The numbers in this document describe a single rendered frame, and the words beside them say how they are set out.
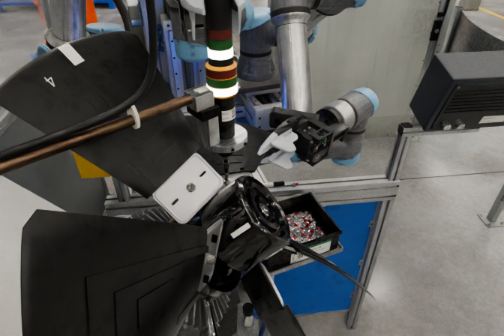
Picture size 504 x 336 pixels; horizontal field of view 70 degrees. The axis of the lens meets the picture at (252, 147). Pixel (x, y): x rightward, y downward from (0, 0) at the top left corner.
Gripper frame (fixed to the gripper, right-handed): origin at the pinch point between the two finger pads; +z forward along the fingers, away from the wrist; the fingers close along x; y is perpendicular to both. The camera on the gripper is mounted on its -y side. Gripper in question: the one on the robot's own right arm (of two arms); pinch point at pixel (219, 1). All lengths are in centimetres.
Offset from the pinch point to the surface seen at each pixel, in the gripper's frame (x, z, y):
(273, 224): -3.9, 10.7, 28.2
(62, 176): 54, -100, 91
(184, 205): 7.9, 5.9, 25.5
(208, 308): 7.1, 15.0, 37.2
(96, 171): 27, -38, 48
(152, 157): 11.0, 2.0, 19.3
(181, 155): 7.0, 1.5, 20.1
